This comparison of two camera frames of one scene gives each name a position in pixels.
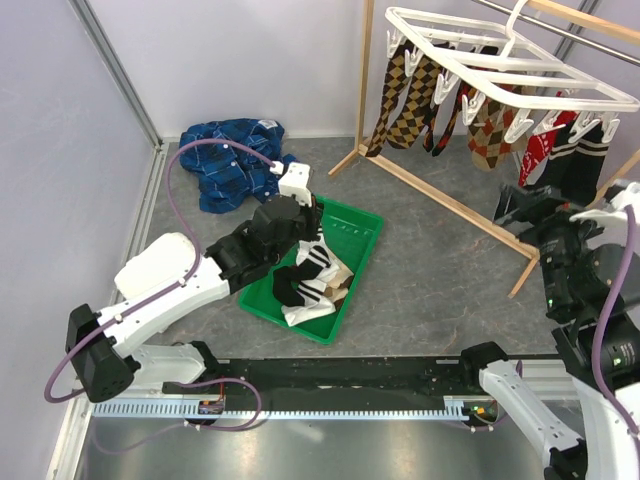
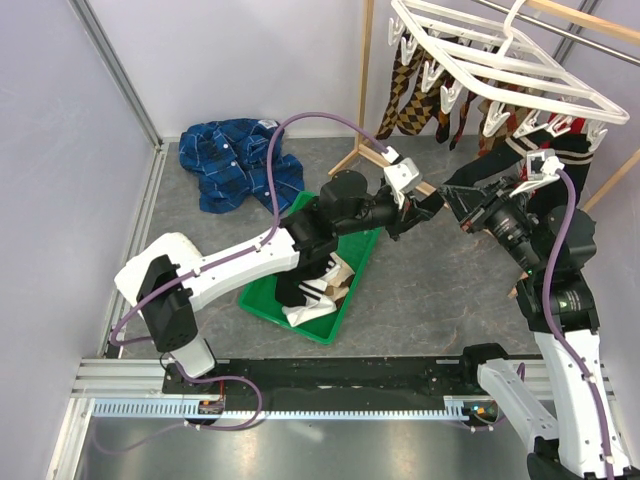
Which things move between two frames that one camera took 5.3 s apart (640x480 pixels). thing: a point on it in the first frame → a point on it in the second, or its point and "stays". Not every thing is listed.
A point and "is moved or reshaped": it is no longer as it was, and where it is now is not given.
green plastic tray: x=350 y=234 stays
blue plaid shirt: x=230 y=176 stays
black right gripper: x=543 y=202 → x=466 y=201
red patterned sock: x=539 y=145 → x=577 y=127
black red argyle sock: x=429 y=123 → x=442 y=129
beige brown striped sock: x=337 y=288 stays
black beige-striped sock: x=584 y=173 → x=575 y=152
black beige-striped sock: x=563 y=172 is moved or reshaped
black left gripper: x=314 y=216 → x=410 y=212
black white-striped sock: x=283 y=278 stays
